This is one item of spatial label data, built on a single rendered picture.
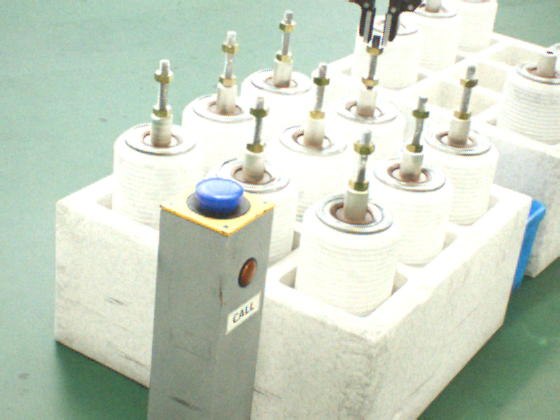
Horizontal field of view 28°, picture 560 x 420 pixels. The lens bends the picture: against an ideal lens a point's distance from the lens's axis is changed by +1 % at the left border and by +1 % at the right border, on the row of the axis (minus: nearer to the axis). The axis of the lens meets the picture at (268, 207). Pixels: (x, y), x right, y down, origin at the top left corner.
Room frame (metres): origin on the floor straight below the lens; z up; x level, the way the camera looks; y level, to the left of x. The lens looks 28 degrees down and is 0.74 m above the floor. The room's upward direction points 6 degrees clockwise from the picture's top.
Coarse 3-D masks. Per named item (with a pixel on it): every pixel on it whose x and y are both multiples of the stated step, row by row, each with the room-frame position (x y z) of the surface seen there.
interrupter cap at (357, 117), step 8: (352, 96) 1.23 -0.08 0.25; (336, 104) 1.20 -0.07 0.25; (344, 104) 1.20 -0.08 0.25; (352, 104) 1.21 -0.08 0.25; (376, 104) 1.22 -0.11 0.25; (384, 104) 1.22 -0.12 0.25; (336, 112) 1.18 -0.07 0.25; (344, 112) 1.18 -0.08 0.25; (352, 112) 1.18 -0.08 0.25; (376, 112) 1.20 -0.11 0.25; (384, 112) 1.19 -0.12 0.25; (392, 112) 1.20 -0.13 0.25; (352, 120) 1.16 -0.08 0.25; (360, 120) 1.16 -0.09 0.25; (368, 120) 1.16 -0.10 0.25; (376, 120) 1.16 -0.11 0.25; (384, 120) 1.17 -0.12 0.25; (392, 120) 1.18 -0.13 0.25
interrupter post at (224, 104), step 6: (222, 90) 1.15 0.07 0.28; (228, 90) 1.14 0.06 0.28; (234, 90) 1.15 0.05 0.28; (222, 96) 1.14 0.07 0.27; (228, 96) 1.14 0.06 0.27; (234, 96) 1.15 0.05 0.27; (216, 102) 1.15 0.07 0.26; (222, 102) 1.14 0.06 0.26; (228, 102) 1.14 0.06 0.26; (234, 102) 1.15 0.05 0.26; (216, 108) 1.15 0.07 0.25; (222, 108) 1.14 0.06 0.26; (228, 108) 1.14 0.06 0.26; (234, 108) 1.15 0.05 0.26
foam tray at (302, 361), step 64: (512, 192) 1.17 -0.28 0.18; (64, 256) 1.02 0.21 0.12; (128, 256) 0.97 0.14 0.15; (448, 256) 1.00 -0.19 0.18; (512, 256) 1.14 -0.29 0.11; (64, 320) 1.02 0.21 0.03; (128, 320) 0.97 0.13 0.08; (320, 320) 0.86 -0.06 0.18; (384, 320) 0.87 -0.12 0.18; (448, 320) 0.99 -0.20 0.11; (256, 384) 0.89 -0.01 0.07; (320, 384) 0.85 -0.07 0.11; (384, 384) 0.86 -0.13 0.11
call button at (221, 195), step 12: (204, 180) 0.82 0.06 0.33; (216, 180) 0.82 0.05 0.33; (228, 180) 0.82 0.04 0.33; (204, 192) 0.80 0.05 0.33; (216, 192) 0.80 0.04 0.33; (228, 192) 0.80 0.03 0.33; (240, 192) 0.80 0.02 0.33; (204, 204) 0.79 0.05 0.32; (216, 204) 0.79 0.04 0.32; (228, 204) 0.79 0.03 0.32
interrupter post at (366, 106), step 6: (360, 90) 1.19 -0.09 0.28; (366, 90) 1.19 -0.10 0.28; (372, 90) 1.19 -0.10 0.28; (360, 96) 1.19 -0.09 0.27; (366, 96) 1.19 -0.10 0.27; (372, 96) 1.19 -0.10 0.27; (360, 102) 1.19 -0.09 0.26; (366, 102) 1.19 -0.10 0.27; (372, 102) 1.19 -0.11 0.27; (360, 108) 1.19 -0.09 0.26; (366, 108) 1.19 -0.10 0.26; (372, 108) 1.19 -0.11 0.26; (366, 114) 1.19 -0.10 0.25
